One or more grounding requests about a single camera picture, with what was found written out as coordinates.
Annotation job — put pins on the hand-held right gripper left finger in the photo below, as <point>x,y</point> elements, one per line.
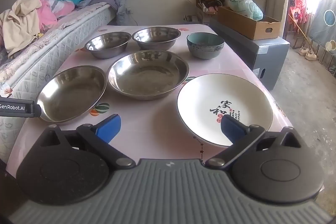
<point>109,127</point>

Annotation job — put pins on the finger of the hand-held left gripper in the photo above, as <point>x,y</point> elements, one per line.
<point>21,108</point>

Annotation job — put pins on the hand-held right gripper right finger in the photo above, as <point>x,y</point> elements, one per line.
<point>231,130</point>

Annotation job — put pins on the white printed ceramic plate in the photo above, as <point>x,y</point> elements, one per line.
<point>210,100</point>

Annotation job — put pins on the shallow steel plate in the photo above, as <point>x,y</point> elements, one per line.
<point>71,94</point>

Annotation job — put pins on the large steel plate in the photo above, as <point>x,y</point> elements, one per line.
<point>148,77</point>

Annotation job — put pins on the small steel bowl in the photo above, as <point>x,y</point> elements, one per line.
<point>107,45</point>

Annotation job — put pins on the teal ceramic bowl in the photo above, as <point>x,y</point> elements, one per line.
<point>205,47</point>

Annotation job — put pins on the wide-rim steel bowl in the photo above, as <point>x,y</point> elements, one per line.
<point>156,37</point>

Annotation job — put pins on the pink printed tablecloth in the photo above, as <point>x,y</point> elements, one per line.
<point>157,119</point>

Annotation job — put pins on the grey quilted mattress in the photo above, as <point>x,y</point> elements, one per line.
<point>52,53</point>

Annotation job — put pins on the large grey box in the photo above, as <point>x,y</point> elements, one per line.
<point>267,61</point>

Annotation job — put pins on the beige garment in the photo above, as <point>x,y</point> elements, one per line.
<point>19,22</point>

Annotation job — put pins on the long cardboard box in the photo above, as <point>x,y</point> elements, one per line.
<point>249,24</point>

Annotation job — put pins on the beige shoe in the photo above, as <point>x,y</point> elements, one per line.
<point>311,55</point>
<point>304,51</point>

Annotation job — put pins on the wooden broom stick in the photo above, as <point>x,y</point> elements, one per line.
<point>302,29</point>

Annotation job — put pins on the pale green plastic bag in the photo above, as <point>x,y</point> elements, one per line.
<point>246,7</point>

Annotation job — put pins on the purple grey bed sheet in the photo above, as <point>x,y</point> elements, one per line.
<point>115,1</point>

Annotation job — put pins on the blue grey printed sheet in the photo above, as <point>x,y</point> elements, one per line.
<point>325,19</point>

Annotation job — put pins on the pink hanging garment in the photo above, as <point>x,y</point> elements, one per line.
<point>302,1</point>

